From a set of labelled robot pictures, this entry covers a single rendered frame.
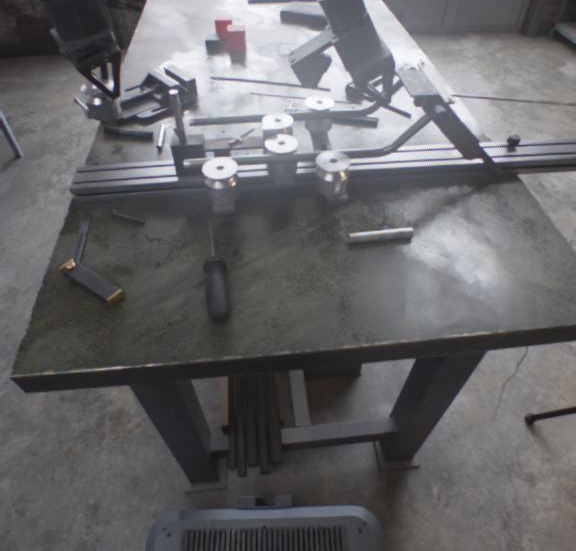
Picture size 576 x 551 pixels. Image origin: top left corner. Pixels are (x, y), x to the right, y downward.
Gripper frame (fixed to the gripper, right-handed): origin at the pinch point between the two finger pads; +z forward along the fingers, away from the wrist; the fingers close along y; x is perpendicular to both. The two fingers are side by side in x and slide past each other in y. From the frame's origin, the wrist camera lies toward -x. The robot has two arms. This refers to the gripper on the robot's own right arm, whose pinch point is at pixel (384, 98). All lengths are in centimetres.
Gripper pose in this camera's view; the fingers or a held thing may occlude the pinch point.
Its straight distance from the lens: 77.6
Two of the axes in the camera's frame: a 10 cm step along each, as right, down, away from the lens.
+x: 8.6, -4.0, -3.1
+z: 5.0, 5.4, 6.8
